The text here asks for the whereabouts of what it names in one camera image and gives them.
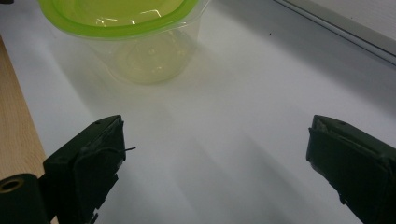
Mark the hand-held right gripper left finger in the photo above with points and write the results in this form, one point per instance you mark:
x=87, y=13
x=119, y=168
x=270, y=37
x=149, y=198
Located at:
x=81, y=174

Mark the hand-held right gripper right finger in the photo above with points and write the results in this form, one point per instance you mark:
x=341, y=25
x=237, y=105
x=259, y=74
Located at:
x=358, y=168

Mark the round container with green lid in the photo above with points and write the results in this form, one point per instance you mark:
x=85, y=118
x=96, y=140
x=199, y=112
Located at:
x=124, y=31

